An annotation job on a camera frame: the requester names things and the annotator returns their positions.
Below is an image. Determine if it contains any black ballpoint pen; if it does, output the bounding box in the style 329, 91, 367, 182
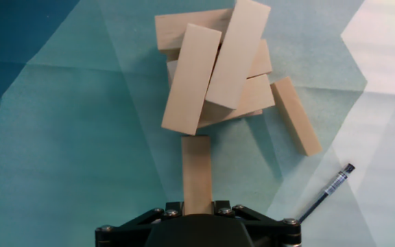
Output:
296, 163, 356, 224

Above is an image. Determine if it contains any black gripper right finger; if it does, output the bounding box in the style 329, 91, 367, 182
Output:
213, 200, 302, 247

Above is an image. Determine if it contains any blue green patterned tablecloth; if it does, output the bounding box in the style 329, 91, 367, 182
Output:
0, 0, 395, 247

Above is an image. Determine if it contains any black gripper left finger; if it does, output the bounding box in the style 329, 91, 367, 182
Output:
95, 201, 184, 247

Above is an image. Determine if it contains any wooden jenga block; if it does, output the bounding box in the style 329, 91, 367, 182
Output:
160, 23, 223, 137
270, 75, 323, 157
181, 134, 213, 216
197, 73, 276, 129
154, 8, 235, 54
247, 38, 274, 79
165, 51, 181, 89
204, 0, 272, 110

